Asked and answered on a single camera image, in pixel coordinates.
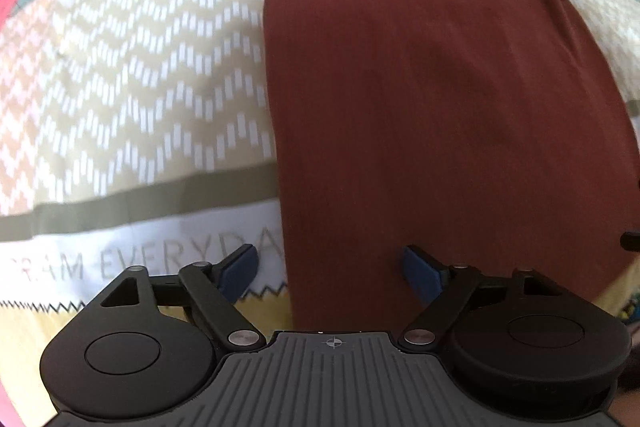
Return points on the maroon ribbed garment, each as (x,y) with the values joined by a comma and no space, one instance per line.
(425,107)

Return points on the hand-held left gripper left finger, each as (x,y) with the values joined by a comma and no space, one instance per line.
(239,271)

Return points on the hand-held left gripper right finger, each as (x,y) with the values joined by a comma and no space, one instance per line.
(421,278)

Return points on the zigzag patterned blanket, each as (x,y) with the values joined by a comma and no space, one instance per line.
(130,82)

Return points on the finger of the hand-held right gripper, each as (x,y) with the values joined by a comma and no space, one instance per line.
(632,241)

